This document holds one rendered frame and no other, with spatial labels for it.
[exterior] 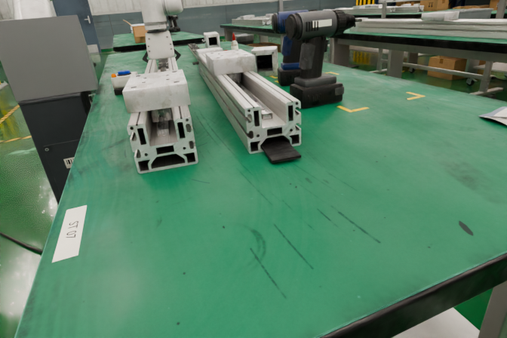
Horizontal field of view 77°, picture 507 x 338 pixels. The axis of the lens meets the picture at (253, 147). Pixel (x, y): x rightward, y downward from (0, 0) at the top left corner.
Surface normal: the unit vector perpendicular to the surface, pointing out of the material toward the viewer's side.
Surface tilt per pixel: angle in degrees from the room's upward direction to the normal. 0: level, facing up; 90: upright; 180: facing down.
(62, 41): 90
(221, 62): 90
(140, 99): 90
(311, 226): 0
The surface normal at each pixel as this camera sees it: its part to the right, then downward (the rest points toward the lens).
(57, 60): 0.41, 0.34
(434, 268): -0.07, -0.91
